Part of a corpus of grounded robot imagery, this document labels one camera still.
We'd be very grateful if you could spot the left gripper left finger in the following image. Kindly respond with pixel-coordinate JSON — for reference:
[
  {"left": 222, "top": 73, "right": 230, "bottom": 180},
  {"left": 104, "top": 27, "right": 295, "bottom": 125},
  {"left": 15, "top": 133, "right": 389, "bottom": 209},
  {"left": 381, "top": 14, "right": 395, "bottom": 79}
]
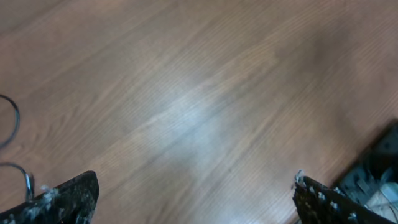
[{"left": 1, "top": 170, "right": 100, "bottom": 224}]

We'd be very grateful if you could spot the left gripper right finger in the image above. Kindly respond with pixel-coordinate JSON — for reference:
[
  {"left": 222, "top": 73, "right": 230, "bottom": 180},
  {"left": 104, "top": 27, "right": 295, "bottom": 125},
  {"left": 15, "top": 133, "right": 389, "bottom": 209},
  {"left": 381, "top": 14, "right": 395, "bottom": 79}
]
[{"left": 293, "top": 170, "right": 392, "bottom": 224}]

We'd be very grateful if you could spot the separated black cable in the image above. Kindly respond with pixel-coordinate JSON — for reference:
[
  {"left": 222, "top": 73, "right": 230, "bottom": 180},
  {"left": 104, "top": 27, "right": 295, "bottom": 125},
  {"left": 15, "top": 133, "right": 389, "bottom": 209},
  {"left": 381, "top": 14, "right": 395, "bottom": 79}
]
[{"left": 0, "top": 94, "right": 35, "bottom": 202}]

